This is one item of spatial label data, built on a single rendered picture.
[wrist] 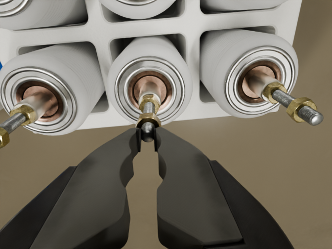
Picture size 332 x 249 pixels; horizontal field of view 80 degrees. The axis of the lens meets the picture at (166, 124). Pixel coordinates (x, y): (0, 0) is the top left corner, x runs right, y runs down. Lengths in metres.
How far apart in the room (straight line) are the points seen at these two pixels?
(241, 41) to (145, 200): 0.58
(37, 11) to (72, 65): 0.06
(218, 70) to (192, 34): 0.07
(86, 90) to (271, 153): 0.56
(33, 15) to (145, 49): 0.10
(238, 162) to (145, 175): 0.28
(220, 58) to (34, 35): 0.23
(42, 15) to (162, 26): 0.13
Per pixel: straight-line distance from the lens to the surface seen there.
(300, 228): 1.01
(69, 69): 0.24
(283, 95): 0.20
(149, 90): 0.19
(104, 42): 0.29
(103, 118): 0.32
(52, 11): 0.25
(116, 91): 0.22
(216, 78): 0.23
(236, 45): 0.23
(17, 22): 0.24
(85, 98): 0.24
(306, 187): 0.84
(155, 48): 0.21
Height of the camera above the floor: 0.46
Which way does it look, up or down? 61 degrees down
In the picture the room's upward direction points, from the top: 174 degrees clockwise
